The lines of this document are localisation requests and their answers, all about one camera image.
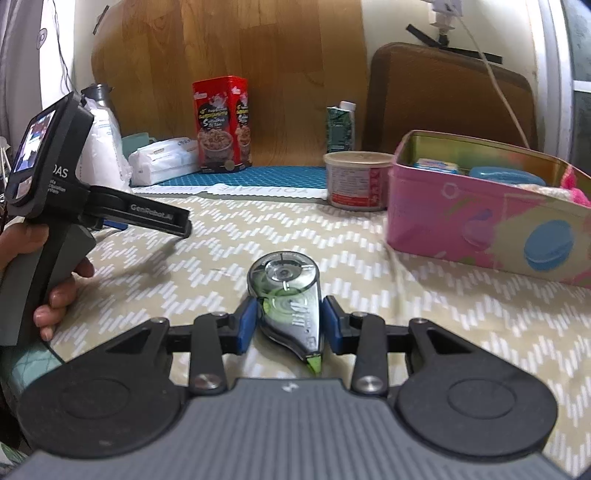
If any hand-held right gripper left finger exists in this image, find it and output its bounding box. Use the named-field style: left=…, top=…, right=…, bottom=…
left=105, top=295, right=259, bottom=396

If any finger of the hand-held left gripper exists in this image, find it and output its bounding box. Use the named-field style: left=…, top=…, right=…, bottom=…
left=90, top=185, right=193, bottom=239

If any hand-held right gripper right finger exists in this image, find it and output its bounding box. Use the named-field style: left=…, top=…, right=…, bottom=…
left=322, top=295, right=482, bottom=396

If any correction tape dispenser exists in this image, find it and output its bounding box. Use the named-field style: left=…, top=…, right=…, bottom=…
left=246, top=251, right=321, bottom=376

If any pink tin box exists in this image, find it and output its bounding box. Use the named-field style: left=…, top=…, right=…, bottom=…
left=385, top=130, right=591, bottom=291

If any blue and white tissue pack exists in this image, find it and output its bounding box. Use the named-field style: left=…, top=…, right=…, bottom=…
left=413, top=157, right=463, bottom=175

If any pink knitted cloth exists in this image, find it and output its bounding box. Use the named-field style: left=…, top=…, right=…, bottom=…
left=558, top=165, right=591, bottom=209

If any person's left hand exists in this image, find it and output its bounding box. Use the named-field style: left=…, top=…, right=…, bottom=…
left=0, top=224, right=95, bottom=342

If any white cylinder in plastic bag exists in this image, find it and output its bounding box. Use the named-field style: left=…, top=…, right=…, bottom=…
left=78, top=99, right=133, bottom=191

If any white wet wipes pack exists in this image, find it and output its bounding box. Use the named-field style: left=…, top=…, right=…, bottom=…
left=128, top=136, right=202, bottom=186

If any steel thermos jug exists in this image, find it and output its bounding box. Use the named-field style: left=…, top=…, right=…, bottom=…
left=80, top=83, right=117, bottom=112

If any light teal cup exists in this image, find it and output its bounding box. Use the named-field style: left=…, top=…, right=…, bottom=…
left=120, top=132, right=158, bottom=160

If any beige chevron tablecloth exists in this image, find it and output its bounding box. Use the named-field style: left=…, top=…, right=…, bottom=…
left=45, top=186, right=591, bottom=480

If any red snack box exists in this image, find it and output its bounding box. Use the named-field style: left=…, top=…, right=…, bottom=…
left=191, top=75, right=254, bottom=175

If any blue cutting mat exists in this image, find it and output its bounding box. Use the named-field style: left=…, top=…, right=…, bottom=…
left=131, top=165, right=331, bottom=190

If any round can with beige lid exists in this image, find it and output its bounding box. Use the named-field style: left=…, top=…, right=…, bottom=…
left=322, top=150, right=396, bottom=212

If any green drink carton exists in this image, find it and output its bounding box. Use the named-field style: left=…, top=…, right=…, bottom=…
left=325, top=101, right=358, bottom=154

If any wooden panel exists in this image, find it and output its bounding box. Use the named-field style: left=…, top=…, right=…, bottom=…
left=89, top=0, right=371, bottom=170

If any teal patterned quilt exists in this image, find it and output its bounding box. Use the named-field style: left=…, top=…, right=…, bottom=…
left=0, top=342, right=66, bottom=464

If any black tape strip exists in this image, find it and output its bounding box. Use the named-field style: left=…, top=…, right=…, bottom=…
left=444, top=45, right=504, bottom=66
left=406, top=25, right=445, bottom=48

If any white framed glass door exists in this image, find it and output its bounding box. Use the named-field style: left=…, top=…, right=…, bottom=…
left=534, top=0, right=591, bottom=177

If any black cable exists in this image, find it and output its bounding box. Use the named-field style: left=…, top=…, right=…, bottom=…
left=41, top=0, right=75, bottom=99

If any white power cable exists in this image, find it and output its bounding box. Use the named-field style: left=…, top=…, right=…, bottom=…
left=454, top=9, right=533, bottom=151

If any white wall power socket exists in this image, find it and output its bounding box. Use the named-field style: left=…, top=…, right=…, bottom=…
left=421, top=0, right=465, bottom=31

